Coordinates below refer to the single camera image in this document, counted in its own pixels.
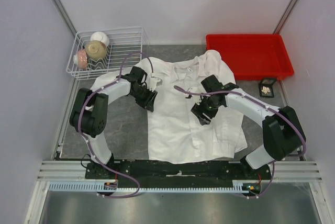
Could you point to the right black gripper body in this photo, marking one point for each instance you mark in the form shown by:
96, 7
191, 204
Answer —
208, 105

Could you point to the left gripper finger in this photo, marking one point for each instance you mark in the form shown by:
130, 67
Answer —
152, 98
148, 105

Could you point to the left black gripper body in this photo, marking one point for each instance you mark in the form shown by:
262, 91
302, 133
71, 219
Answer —
143, 96

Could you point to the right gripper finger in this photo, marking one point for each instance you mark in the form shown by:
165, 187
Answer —
204, 120
197, 111

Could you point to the white button shirt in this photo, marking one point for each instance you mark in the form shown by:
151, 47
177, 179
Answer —
174, 132

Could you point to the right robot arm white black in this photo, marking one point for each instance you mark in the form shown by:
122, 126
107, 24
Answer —
282, 132

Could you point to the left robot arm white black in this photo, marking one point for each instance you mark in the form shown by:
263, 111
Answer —
89, 112

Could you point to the black brooch box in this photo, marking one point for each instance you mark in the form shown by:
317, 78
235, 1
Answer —
269, 82

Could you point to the flower brooch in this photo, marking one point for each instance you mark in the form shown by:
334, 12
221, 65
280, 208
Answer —
266, 90

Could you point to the red plastic bin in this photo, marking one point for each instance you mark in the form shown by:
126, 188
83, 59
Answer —
252, 56

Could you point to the beige ceramic bowl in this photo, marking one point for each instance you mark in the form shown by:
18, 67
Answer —
96, 50

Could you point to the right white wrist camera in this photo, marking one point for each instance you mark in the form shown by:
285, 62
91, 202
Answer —
193, 93

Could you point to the white wire dish rack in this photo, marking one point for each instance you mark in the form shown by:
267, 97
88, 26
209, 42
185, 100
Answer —
124, 49

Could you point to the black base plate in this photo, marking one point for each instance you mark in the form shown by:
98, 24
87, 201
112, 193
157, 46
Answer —
201, 174

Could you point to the light blue cable duct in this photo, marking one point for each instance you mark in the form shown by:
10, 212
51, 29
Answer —
105, 187

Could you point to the aluminium frame rail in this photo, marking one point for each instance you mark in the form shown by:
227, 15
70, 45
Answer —
285, 171

